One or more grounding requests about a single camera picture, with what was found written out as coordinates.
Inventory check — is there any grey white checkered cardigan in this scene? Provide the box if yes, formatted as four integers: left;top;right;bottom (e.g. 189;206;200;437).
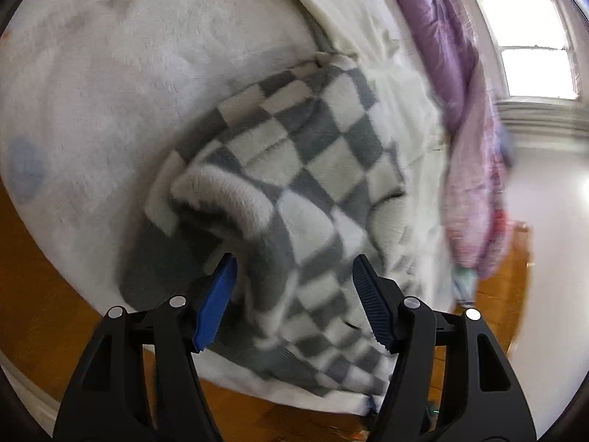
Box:
120;55;406;395

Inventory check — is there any purple floral duvet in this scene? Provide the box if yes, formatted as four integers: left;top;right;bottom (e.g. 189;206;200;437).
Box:
397;0;512;280

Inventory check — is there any white floral bed sheet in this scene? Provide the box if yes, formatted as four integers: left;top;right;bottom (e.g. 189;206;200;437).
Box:
0;0;458;417

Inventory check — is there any window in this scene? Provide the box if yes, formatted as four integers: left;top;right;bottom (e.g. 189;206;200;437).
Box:
476;0;579;101

